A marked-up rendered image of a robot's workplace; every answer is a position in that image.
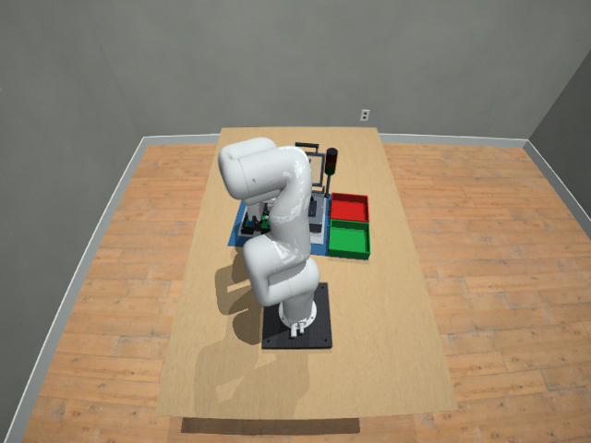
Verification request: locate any red bin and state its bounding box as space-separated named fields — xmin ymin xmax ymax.
xmin=330 ymin=193 xmax=369 ymax=223

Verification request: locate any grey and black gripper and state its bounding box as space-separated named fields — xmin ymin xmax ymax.
xmin=247 ymin=202 xmax=265 ymax=232

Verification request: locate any green circuit board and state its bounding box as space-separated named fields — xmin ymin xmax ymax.
xmin=246 ymin=215 xmax=271 ymax=229

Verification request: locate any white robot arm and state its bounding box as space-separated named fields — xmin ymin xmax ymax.
xmin=218 ymin=138 xmax=320 ymax=337

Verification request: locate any green bin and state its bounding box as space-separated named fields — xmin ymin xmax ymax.
xmin=328 ymin=219 xmax=370 ymax=259

